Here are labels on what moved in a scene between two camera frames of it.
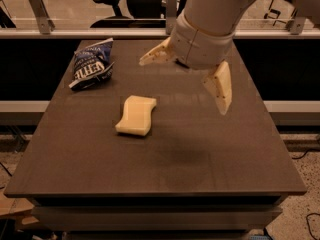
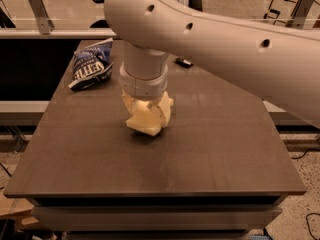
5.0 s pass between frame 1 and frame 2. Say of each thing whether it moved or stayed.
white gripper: moved
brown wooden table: stayed
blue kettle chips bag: stayed
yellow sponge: moved
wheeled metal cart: stayed
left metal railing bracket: stayed
